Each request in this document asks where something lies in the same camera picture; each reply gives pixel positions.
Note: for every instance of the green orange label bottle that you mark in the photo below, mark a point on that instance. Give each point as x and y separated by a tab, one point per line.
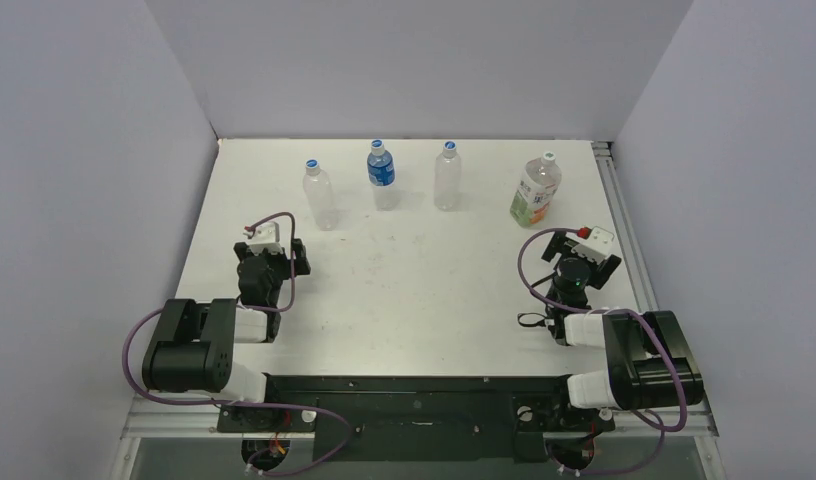
538	184

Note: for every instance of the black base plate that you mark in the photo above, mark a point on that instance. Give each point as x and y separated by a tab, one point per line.
368	418

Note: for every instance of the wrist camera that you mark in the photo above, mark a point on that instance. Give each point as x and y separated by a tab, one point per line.
593	243
265	239

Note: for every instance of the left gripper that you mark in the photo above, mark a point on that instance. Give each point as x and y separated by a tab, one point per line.
281	258

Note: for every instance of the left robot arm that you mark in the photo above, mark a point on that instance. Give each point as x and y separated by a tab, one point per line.
191	349

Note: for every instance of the aluminium rail frame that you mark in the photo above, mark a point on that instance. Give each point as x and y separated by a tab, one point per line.
415	290

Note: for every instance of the clear bottle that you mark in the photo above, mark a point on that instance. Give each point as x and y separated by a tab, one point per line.
318	189
448	169

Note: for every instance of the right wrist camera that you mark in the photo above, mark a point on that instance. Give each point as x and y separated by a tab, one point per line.
593	243

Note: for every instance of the blue label bottle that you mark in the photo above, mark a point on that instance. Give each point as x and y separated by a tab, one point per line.
381	173

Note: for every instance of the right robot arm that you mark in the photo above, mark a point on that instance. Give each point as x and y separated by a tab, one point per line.
648	361

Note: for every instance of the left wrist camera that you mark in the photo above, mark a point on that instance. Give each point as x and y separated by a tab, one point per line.
265	239

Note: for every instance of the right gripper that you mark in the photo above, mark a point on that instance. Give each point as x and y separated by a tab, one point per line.
553	246

